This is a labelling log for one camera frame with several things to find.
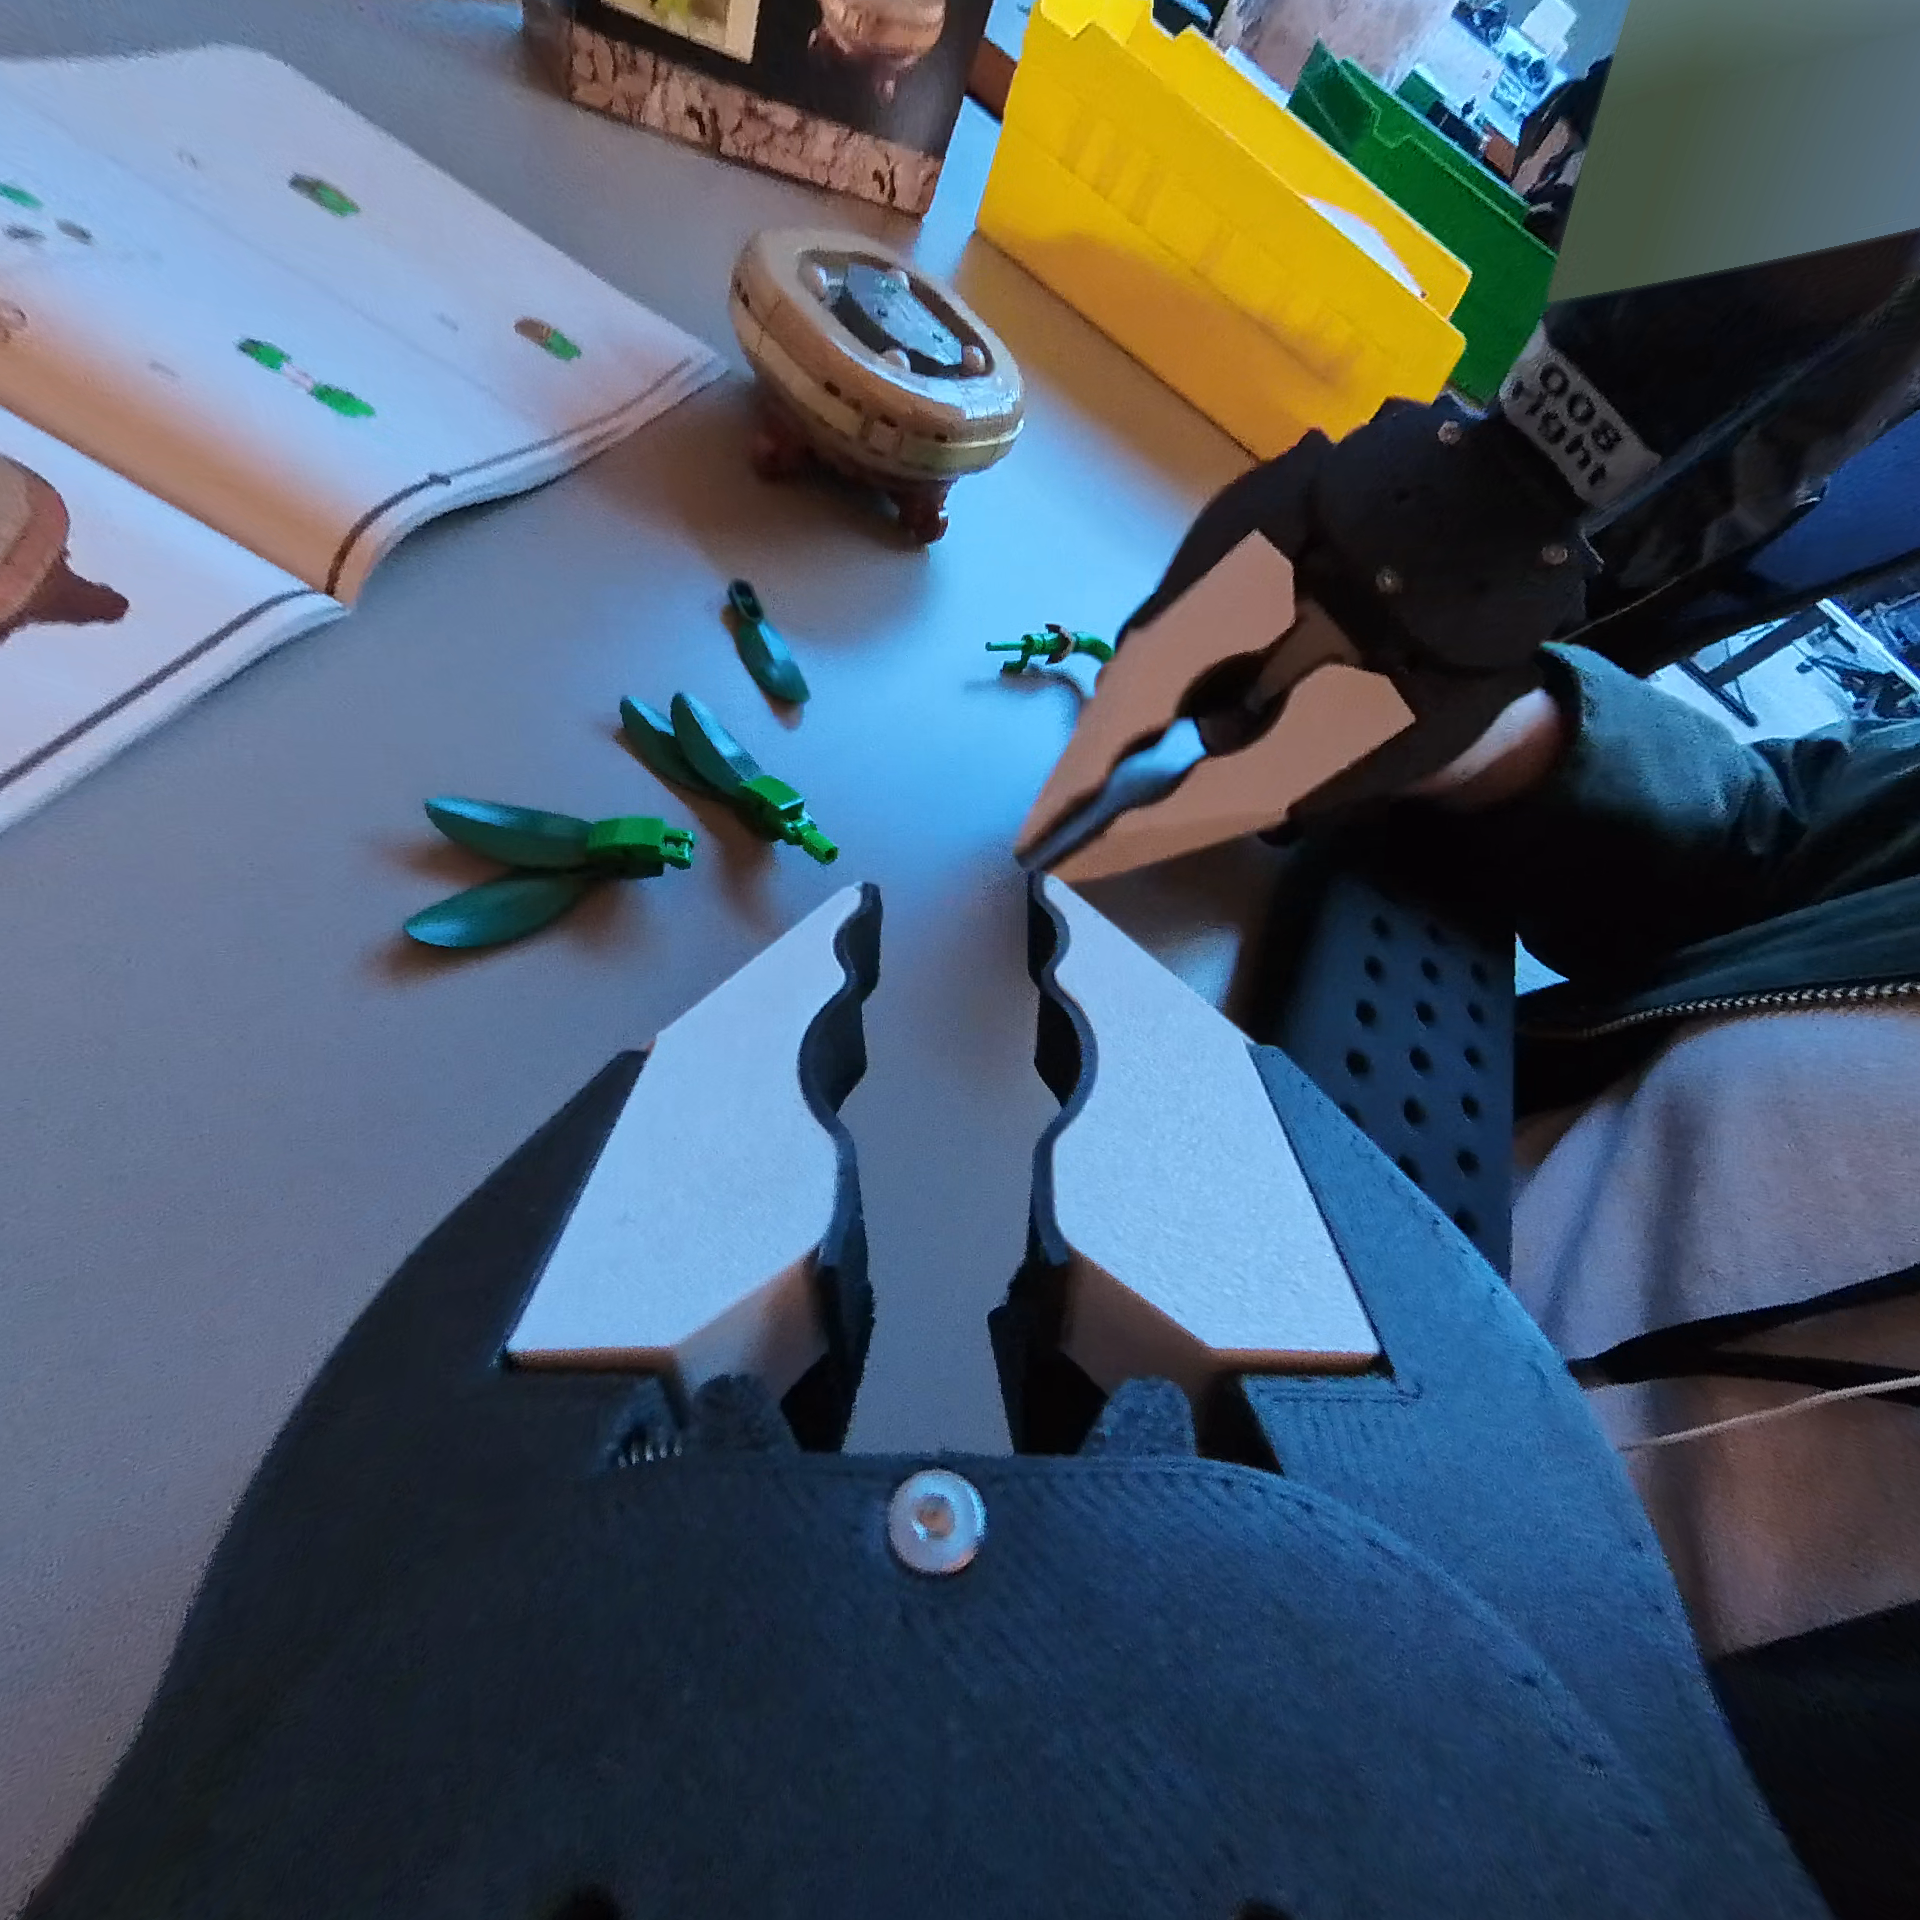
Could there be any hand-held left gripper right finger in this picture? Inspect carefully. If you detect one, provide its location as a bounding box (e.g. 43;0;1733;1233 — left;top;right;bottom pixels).
989;871;1384;1452

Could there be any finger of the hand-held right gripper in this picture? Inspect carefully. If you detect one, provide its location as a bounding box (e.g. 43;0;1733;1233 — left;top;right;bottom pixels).
1029;661;1423;887
1015;534;1311;864

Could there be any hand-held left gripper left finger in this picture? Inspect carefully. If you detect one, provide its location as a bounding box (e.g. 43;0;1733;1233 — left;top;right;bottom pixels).
507;882;887;1452

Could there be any dark green single leaf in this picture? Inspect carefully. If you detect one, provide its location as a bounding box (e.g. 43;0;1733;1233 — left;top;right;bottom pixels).
725;579;813;709

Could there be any dark green double leaf assembly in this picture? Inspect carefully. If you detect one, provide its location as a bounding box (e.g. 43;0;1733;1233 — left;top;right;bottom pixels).
401;797;699;955
616;694;843;868

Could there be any person's right forearm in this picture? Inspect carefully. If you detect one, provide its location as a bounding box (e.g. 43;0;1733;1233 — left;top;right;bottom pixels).
1498;645;1920;998

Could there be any grey desk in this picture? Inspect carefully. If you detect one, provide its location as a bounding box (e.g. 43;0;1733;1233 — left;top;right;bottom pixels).
0;0;1503;1908

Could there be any person's right hand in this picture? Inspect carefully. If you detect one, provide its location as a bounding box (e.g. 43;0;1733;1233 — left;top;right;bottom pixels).
1423;682;1577;809

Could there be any green brick bamboo stalk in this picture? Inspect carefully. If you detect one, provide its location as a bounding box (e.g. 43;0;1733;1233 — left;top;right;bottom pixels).
987;625;1120;709

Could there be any black perforated chair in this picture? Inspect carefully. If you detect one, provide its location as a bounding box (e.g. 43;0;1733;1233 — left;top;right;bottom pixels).
1273;874;1522;1284

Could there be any green parts bin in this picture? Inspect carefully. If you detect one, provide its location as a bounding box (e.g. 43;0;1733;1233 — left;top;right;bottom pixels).
1286;39;1560;412

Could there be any tan brick pot base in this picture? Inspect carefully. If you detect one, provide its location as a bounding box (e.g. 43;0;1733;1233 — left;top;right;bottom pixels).
728;224;1029;542

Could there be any yellow parts bin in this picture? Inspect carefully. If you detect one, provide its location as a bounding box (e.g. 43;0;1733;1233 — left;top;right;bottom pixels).
972;0;1475;460

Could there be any black toy set box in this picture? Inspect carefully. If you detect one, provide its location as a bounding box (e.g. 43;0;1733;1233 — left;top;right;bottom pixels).
519;0;995;220

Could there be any open instruction booklet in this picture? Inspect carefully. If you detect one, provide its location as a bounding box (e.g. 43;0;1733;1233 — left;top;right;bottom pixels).
0;43;732;836

